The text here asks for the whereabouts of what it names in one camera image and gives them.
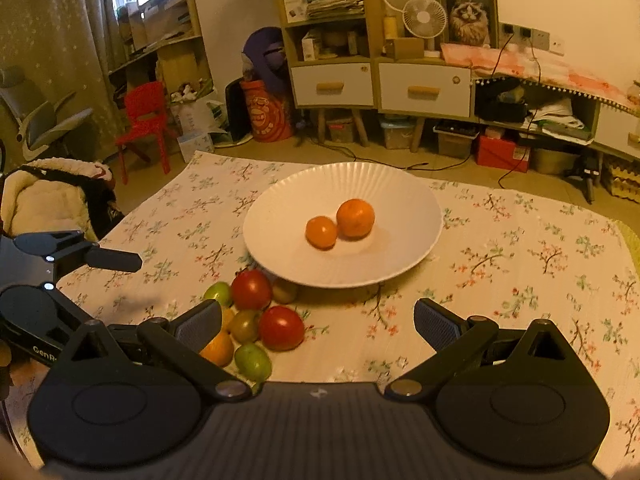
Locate clear plastic storage box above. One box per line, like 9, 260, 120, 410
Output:
433, 122, 480, 159
327, 117, 357, 143
378, 117, 416, 150

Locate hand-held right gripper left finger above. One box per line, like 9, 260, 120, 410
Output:
61, 299, 253, 401

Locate black bag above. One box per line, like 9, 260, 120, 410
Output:
474, 85, 530, 123

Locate long wooden sideboard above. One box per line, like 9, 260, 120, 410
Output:
472, 75, 640, 161

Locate loose white papers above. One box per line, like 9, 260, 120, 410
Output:
525, 97, 593, 141

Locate low wooden drawer cabinet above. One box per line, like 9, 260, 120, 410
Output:
375, 57, 476, 153

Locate pink patterned cloth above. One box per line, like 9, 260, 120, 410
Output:
440, 42, 640, 111

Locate grey office chair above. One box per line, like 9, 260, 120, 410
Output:
0, 66, 96, 161

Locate beige bin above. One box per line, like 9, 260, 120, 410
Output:
530, 147, 576, 176

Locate tall wooden drawer cabinet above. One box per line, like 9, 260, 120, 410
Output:
276, 0, 383, 148

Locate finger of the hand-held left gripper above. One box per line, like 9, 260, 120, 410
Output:
47, 289, 97, 335
15, 231, 144, 274

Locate black socket cable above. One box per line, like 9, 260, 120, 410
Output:
487, 32, 543, 91

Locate wooden bookshelf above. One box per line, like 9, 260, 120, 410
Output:
107, 0, 216, 126

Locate red tomato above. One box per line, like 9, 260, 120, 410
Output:
258, 305, 306, 352
230, 269, 273, 311

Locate brown cardboard box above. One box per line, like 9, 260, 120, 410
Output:
385, 36, 426, 59

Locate black flat panel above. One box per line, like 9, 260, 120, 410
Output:
225, 77, 251, 143

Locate white ribbed plate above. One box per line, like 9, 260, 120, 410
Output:
242, 162, 444, 289

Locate brown-green tomato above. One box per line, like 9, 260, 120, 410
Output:
229, 309, 261, 343

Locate small mandarin orange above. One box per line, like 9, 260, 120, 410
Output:
305, 216, 339, 250

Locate framed cat picture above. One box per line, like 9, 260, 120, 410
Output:
430, 0, 501, 50

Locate stack of papers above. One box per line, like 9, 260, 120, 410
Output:
306, 0, 364, 20

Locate black tripod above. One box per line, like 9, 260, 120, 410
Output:
565, 157, 601, 204

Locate orange printed bag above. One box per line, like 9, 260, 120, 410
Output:
240, 78, 294, 143

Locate white plastic bags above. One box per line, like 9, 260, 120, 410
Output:
170, 95, 231, 156

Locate floral tablecloth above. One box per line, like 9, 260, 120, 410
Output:
0, 150, 640, 471

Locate small white fan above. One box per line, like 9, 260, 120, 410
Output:
402, 0, 448, 58

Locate purple plush toy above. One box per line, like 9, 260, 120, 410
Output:
242, 27, 288, 96

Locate red box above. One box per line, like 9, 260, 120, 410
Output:
475, 132, 532, 173

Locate cream fleece coat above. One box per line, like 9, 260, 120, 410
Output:
0, 158, 126, 241

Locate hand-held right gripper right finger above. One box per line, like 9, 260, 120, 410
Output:
383, 298, 585, 401

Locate black floor cable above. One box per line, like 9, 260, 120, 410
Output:
300, 125, 431, 171

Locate green tomato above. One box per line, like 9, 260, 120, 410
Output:
202, 281, 233, 309
234, 342, 273, 382

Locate yellow foam mat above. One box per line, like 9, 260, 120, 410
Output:
602, 157, 640, 203

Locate red plastic chair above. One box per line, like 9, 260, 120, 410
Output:
116, 81, 173, 185

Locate beige patterned curtain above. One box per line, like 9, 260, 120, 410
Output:
0, 0, 118, 161

